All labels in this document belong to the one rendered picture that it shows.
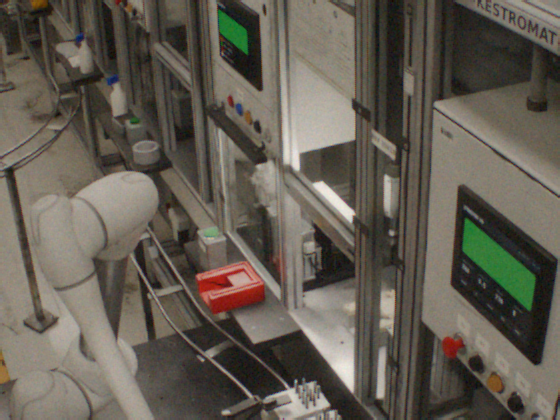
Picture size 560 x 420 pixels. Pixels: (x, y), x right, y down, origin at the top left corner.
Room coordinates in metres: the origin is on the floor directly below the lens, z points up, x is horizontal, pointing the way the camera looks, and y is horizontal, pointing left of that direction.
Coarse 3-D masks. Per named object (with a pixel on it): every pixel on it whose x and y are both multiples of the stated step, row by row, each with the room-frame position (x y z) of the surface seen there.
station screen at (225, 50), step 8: (216, 0) 2.28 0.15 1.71; (224, 8) 2.23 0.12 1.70; (232, 16) 2.18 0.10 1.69; (240, 16) 2.13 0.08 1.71; (240, 24) 2.13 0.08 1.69; (248, 32) 2.09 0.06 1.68; (224, 40) 2.24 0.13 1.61; (248, 40) 2.09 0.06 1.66; (224, 48) 2.24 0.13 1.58; (232, 48) 2.19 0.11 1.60; (248, 48) 2.09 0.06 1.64; (224, 56) 2.25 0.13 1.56; (232, 56) 2.19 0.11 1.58; (240, 56) 2.14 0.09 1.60; (248, 56) 2.09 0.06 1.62; (232, 64) 2.20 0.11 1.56; (240, 64) 2.14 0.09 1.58; (248, 64) 2.09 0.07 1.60; (240, 72) 2.15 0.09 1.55; (248, 72) 2.10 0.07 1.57; (248, 80) 2.10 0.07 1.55
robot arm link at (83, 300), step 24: (72, 288) 1.53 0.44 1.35; (96, 288) 1.56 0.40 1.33; (72, 312) 1.53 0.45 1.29; (96, 312) 1.54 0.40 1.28; (96, 336) 1.52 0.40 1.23; (96, 360) 1.50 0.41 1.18; (120, 360) 1.49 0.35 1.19; (120, 384) 1.44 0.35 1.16; (120, 408) 1.42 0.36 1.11; (144, 408) 1.41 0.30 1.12
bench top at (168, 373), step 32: (224, 320) 2.28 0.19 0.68; (160, 352) 2.13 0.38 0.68; (192, 352) 2.12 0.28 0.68; (224, 352) 2.12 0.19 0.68; (256, 352) 2.11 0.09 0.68; (0, 384) 1.99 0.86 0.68; (160, 384) 1.98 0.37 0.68; (192, 384) 1.98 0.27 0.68; (224, 384) 1.98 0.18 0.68; (256, 384) 1.97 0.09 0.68; (288, 384) 1.97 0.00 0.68; (0, 416) 1.85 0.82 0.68; (96, 416) 1.85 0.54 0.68; (160, 416) 1.85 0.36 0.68; (192, 416) 1.84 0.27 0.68; (256, 416) 1.84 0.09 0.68
